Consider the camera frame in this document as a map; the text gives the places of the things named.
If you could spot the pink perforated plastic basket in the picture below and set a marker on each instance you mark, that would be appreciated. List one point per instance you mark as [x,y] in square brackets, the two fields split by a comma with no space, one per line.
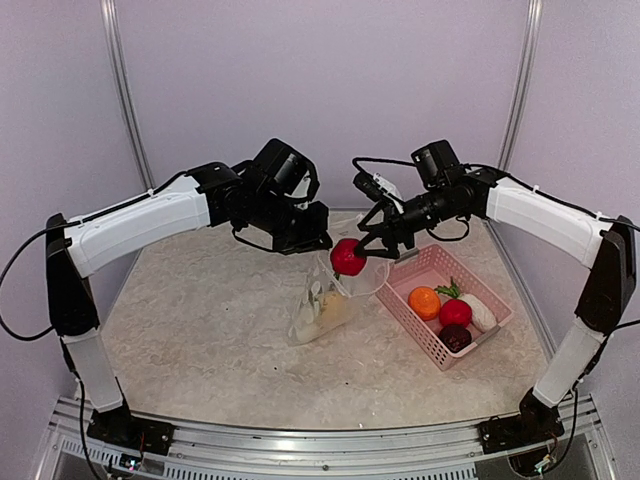
[433,266]

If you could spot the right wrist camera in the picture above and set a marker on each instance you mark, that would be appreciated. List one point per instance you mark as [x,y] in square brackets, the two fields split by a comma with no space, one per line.
[378,189]

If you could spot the right aluminium frame post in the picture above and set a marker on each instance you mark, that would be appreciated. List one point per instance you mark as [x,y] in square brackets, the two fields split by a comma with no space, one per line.
[523,80]

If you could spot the clear dotted zip bag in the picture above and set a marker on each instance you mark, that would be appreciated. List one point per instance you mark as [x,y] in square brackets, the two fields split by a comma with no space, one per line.
[357,290]

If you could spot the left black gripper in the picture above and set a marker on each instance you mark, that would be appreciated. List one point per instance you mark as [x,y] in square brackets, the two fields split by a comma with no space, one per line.
[312,240]

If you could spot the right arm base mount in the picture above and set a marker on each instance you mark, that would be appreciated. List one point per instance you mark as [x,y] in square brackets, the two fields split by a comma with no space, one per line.
[533,423]

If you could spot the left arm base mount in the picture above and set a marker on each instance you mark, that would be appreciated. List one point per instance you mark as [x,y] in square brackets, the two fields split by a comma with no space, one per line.
[121,428]

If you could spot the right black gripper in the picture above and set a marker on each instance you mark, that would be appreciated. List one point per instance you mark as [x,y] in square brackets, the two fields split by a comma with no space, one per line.
[392,219]

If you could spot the white radish with leaves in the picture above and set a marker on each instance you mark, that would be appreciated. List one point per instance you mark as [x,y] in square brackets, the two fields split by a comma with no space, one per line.
[308,322]

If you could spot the aluminium frame post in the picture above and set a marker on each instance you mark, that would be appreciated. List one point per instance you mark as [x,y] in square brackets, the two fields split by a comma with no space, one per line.
[523,80]
[124,95]

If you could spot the orange fruit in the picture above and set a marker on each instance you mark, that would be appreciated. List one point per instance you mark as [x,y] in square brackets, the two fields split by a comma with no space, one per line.
[425,303]

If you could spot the left aluminium frame post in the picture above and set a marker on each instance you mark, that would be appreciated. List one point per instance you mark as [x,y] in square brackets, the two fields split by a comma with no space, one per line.
[124,95]

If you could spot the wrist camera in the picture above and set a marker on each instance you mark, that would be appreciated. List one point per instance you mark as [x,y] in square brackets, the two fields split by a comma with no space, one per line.
[378,189]
[299,196]

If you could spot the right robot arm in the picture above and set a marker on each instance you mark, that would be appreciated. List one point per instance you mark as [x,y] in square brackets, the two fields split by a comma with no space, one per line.
[453,190]

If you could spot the front aluminium rail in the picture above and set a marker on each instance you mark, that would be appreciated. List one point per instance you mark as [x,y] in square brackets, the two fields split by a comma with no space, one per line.
[211,451]

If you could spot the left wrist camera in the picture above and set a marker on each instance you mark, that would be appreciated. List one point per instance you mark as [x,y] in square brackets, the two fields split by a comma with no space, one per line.
[299,196]

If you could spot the red apple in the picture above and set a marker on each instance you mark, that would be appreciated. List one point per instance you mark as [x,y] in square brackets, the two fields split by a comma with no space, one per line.
[344,259]

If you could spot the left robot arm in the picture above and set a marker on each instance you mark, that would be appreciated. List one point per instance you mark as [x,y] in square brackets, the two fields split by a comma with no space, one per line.
[274,193]

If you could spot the dark purple fruit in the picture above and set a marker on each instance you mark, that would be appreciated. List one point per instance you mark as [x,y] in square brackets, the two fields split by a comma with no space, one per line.
[455,337]

